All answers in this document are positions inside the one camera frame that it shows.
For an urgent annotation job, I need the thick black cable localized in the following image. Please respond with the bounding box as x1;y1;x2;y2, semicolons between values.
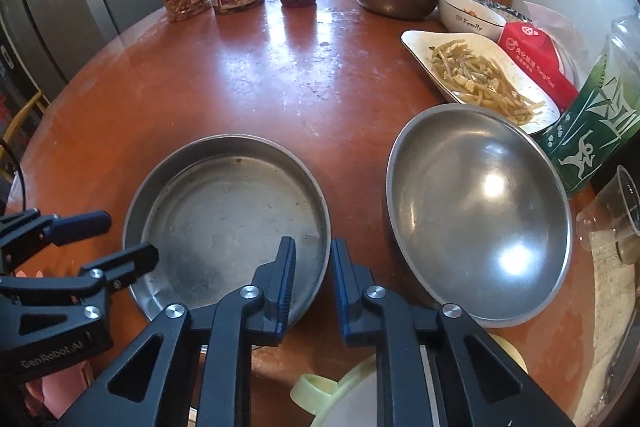
0;138;26;214

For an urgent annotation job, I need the green label plastic bottle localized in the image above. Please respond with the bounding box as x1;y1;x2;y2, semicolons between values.
539;14;640;200

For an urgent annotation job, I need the patterned ceramic plate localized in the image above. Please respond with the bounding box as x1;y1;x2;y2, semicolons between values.
482;0;526;22

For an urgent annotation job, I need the clear plastic cup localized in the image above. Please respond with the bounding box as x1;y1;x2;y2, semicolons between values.
576;165;640;265

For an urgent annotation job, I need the white printed ceramic bowl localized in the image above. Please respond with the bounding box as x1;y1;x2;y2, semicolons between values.
438;0;508;34

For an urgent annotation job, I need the small steel bowl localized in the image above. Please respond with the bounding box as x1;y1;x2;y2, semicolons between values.
386;103;572;328

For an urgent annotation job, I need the curved wooden chair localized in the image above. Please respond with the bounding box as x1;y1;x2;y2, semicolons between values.
0;89;51;160

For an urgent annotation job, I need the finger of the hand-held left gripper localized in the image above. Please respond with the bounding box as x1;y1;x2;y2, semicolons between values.
0;243;160;315
0;208;112;273

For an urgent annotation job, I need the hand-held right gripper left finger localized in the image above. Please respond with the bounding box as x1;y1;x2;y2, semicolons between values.
57;236;297;427

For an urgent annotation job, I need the round steel pan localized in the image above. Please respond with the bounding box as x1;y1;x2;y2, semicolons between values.
122;134;332;323

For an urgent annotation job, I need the person's left hand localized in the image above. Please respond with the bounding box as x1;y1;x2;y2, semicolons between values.
25;359;96;415

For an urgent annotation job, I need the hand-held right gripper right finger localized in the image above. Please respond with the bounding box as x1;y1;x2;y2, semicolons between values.
331;238;576;427

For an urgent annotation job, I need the yellow cup with handle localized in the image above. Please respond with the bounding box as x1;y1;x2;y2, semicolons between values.
291;337;528;427

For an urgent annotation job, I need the white plate of pickled vegetables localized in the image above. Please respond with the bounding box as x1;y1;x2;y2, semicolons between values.
401;30;561;138

